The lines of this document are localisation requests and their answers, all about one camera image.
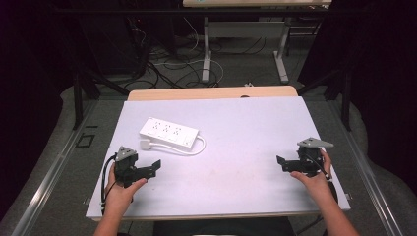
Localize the black metal stand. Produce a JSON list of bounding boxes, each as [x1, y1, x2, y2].
[[295, 63, 354, 133], [71, 63, 131, 131]]

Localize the aluminium floor rail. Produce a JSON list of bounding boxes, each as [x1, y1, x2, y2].
[[327, 99, 405, 236], [10, 98, 100, 236]]

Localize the black floor cable bundle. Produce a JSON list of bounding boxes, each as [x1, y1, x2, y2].
[[127, 18, 206, 90]]

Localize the white power strip cable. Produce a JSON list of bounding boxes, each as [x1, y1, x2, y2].
[[148, 134, 208, 157]]

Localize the white-legged background table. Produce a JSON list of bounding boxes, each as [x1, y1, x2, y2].
[[182, 0, 333, 85]]

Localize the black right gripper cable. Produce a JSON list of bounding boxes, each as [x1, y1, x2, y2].
[[310, 152, 339, 205]]

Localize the person's right hand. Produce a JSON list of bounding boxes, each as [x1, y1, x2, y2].
[[289, 147, 335, 205]]

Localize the person's dark clothing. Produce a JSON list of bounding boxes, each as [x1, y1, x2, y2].
[[152, 216, 298, 236]]

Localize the white table mat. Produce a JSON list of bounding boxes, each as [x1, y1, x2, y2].
[[85, 95, 351, 221]]

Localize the dark curtain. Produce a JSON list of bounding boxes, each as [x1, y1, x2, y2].
[[297, 0, 417, 186], [0, 0, 78, 222]]

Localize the white floor cable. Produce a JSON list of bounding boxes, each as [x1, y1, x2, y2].
[[152, 16, 226, 89]]

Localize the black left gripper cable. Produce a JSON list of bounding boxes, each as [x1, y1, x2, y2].
[[100, 153, 118, 211]]

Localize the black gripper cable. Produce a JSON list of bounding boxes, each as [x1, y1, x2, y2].
[[310, 152, 339, 205], [100, 153, 118, 211]]

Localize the white power strip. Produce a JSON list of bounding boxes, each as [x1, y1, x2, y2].
[[139, 116, 201, 152]]

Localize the black equipment case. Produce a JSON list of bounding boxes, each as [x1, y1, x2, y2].
[[92, 11, 150, 76]]

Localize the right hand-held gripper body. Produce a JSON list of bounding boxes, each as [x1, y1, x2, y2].
[[287, 137, 335, 178]]

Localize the person's left hand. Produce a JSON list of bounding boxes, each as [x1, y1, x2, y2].
[[103, 162, 149, 215]]

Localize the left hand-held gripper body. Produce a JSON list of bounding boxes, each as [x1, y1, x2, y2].
[[114, 146, 148, 189]]

